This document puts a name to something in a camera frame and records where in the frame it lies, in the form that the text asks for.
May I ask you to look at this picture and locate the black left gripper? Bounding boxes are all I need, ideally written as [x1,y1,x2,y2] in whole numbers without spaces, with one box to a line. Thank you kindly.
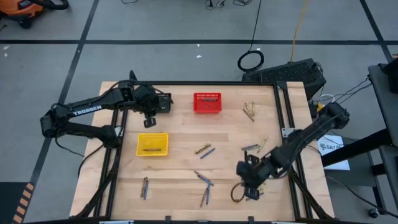
[134,83,162,129]

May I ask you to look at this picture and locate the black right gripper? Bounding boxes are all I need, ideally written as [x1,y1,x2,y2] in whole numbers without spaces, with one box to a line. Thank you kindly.
[236,154,274,201]

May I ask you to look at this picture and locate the yellow plastic basket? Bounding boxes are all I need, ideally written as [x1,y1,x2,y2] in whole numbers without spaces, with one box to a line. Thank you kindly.
[136,133,169,157]

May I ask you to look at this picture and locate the red plastic basket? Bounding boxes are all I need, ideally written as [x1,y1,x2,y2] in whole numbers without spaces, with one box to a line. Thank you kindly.
[193,92,223,114]

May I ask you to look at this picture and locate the white paper sign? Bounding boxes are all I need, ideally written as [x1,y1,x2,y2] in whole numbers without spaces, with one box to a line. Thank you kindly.
[317,134,351,172]

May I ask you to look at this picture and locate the black perforated computer case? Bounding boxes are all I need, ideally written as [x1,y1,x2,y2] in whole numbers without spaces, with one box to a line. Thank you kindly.
[241,58,328,101]

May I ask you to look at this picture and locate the black side table beam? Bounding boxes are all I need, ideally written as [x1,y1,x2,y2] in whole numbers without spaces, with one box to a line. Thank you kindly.
[321,128,393,168]

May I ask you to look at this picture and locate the grey side table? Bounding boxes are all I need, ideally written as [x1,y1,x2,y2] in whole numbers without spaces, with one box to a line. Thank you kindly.
[368,63,398,218]

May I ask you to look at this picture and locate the black hazard-striped floor mat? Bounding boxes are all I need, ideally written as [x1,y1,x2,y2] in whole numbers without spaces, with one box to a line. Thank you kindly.
[0,182,35,224]

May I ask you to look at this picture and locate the black object on side table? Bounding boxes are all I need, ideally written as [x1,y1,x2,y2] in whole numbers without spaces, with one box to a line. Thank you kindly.
[377,57,398,95]

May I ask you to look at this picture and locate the orange shop vacuum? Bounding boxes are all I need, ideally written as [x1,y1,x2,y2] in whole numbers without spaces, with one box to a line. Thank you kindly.
[0,0,46,29]

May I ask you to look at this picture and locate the black right camera cable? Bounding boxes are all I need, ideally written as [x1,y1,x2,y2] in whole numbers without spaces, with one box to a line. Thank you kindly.
[230,182,246,203]

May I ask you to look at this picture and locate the silver frame bracket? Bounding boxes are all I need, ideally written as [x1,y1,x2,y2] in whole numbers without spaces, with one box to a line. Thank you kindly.
[281,126,296,139]

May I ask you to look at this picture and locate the black hanging cable with coil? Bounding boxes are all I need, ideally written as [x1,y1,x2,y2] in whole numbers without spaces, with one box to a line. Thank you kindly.
[237,0,266,73]

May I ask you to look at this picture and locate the black floor cables with plug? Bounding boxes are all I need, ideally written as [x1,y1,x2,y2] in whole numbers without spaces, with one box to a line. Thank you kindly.
[204,0,253,10]

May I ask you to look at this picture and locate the black vacuum hose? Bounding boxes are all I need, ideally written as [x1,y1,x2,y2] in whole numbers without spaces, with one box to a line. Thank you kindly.
[29,0,70,11]

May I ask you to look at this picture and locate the yellow hanging cable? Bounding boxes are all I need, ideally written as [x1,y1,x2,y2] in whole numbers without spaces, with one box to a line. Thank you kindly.
[289,0,309,62]

